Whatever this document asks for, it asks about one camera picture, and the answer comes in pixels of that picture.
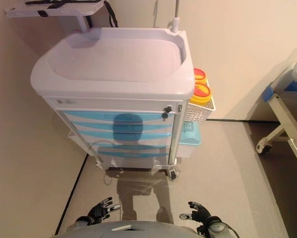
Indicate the white medical cart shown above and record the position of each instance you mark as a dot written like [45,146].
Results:
[113,62]

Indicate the black cart keys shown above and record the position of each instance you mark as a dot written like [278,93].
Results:
[167,111]

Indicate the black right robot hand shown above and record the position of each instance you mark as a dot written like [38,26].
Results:
[201,214]

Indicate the grey robot torso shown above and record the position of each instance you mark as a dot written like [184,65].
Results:
[138,230]

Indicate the white drawer with blue front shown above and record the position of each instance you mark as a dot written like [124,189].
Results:
[88,136]

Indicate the yellow sharps container red lid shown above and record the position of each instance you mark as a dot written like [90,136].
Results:
[200,93]
[199,74]

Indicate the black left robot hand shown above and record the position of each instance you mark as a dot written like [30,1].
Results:
[98,213]

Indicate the grey IV pole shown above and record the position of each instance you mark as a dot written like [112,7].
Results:
[175,24]

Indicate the light blue plastic bin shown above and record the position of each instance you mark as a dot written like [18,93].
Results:
[191,136]

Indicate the white hospital bed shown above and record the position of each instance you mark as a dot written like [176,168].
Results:
[287,119]

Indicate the translucent white plastic bin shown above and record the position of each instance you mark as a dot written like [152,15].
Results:
[184,151]

